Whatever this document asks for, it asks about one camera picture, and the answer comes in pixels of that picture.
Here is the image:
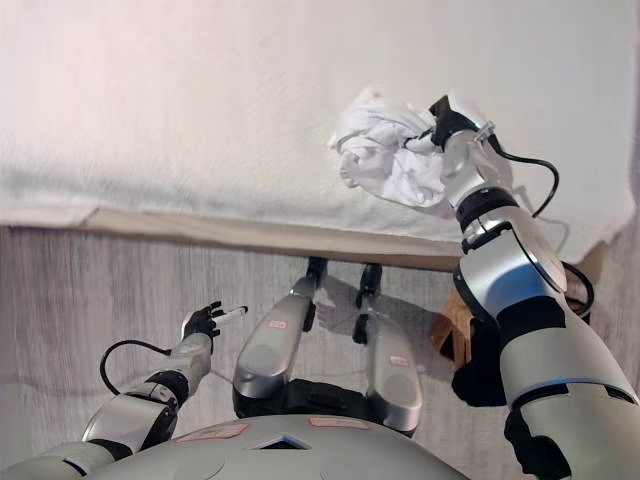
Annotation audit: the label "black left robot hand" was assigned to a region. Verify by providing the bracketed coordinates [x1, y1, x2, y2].
[180, 301, 249, 339]

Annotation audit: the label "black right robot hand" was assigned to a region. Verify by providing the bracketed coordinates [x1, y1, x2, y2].
[403, 91, 484, 151]

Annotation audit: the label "white clothes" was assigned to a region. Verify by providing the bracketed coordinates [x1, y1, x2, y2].
[327, 86, 450, 209]

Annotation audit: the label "wooden laundry basket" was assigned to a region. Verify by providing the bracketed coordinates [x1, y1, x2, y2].
[430, 291, 477, 372]

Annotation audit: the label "white terry bed blanket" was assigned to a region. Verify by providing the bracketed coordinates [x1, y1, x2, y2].
[0, 0, 640, 267]

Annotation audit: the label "black fabric basket liner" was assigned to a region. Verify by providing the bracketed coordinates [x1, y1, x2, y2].
[451, 318, 512, 409]

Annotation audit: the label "silver left robot leg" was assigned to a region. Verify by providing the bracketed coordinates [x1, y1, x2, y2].
[232, 256, 330, 402]

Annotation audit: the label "silver robot leg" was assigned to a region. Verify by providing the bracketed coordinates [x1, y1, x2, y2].
[352, 263, 424, 432]
[232, 256, 330, 402]

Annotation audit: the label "grey floor rug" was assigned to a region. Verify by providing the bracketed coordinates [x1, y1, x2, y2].
[0, 223, 640, 454]

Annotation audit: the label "beige duvet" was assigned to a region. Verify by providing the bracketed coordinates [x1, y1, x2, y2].
[79, 207, 607, 275]

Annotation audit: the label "silver right robot leg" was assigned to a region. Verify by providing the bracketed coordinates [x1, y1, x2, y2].
[352, 263, 424, 432]

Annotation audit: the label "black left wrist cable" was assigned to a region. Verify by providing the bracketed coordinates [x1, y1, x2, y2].
[98, 339, 174, 400]

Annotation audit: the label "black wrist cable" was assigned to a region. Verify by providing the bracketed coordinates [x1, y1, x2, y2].
[98, 339, 174, 400]
[477, 122, 597, 321]

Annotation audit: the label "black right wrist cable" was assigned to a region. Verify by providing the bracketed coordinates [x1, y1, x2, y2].
[477, 122, 597, 321]

